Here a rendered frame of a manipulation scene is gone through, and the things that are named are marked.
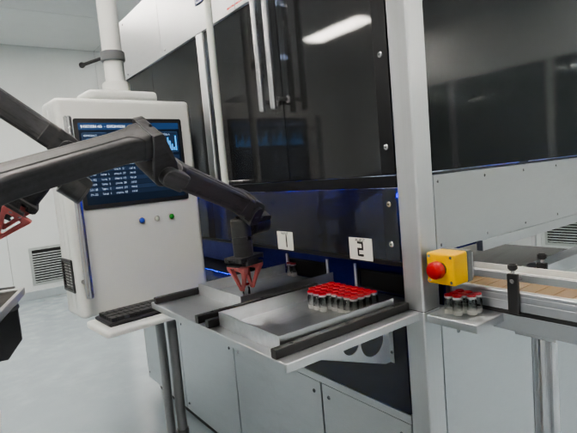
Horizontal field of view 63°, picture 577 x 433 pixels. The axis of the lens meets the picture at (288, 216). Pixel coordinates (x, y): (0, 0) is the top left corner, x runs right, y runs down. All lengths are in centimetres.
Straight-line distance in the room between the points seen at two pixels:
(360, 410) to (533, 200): 81
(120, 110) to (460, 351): 135
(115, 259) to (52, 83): 488
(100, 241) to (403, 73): 115
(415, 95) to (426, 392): 71
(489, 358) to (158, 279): 116
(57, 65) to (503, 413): 600
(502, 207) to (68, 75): 578
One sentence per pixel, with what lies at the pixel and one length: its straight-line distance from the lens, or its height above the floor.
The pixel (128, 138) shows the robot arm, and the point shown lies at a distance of 92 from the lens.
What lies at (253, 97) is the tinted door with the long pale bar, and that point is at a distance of 165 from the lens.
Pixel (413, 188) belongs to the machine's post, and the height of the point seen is 118.
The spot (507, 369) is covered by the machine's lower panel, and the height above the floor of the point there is 62.
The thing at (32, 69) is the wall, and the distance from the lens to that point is 652.
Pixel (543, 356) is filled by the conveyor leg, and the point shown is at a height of 78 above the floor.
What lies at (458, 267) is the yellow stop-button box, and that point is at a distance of 111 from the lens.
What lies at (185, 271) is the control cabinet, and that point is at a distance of 191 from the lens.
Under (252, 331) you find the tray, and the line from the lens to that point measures 107.
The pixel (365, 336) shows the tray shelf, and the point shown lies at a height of 87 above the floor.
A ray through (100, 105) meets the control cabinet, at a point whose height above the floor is 153.
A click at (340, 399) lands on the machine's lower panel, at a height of 55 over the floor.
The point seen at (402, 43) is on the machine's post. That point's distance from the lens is 117.
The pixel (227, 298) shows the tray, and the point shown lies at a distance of 137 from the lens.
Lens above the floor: 124
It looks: 5 degrees down
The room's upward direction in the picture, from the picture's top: 5 degrees counter-clockwise
